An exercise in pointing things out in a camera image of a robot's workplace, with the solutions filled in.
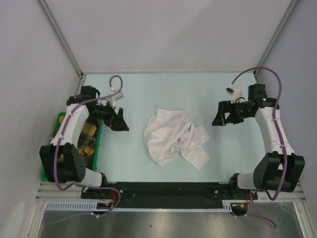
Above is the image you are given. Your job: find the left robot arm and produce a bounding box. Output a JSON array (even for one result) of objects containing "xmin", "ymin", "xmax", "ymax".
[{"xmin": 39, "ymin": 86, "xmax": 129, "ymax": 198}]

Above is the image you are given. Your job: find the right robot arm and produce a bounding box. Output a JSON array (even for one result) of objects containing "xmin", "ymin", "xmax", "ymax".
[{"xmin": 212, "ymin": 84, "xmax": 305, "ymax": 200}]

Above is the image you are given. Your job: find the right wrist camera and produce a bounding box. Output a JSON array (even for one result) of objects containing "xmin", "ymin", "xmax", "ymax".
[{"xmin": 226, "ymin": 84, "xmax": 242, "ymax": 104}]

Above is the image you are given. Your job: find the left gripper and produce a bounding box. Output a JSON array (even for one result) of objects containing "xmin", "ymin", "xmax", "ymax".
[{"xmin": 89, "ymin": 99, "xmax": 129, "ymax": 131}]

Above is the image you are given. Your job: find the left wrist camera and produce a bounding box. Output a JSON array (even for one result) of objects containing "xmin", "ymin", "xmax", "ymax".
[{"xmin": 108, "ymin": 87, "xmax": 123, "ymax": 108}]

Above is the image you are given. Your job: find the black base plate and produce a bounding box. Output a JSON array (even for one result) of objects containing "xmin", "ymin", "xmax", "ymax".
[{"xmin": 81, "ymin": 181, "xmax": 258, "ymax": 209}]

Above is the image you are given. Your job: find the green plastic bin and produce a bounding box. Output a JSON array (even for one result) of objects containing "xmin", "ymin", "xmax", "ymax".
[{"xmin": 41, "ymin": 112, "xmax": 102, "ymax": 181}]

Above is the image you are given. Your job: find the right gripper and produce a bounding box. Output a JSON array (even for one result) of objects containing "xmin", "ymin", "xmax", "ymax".
[{"xmin": 211, "ymin": 100, "xmax": 253, "ymax": 126}]

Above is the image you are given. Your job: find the white cable duct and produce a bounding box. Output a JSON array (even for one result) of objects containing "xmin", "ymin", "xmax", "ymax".
[{"xmin": 46, "ymin": 201, "xmax": 232, "ymax": 213}]

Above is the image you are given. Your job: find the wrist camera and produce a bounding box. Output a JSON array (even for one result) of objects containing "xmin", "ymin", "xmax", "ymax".
[
  {"xmin": 226, "ymin": 84, "xmax": 242, "ymax": 104},
  {"xmin": 108, "ymin": 87, "xmax": 123, "ymax": 108}
]

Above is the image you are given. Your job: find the yellow plaid shirt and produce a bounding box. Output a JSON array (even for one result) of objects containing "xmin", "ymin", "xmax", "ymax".
[{"xmin": 51, "ymin": 119, "xmax": 101, "ymax": 159}]

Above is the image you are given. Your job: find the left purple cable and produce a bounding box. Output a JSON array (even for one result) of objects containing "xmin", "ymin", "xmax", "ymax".
[{"xmin": 48, "ymin": 75, "xmax": 124, "ymax": 225}]

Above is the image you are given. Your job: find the white long sleeve shirt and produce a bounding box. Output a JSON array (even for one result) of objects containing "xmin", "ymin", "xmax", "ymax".
[{"xmin": 143, "ymin": 108, "xmax": 211, "ymax": 170}]

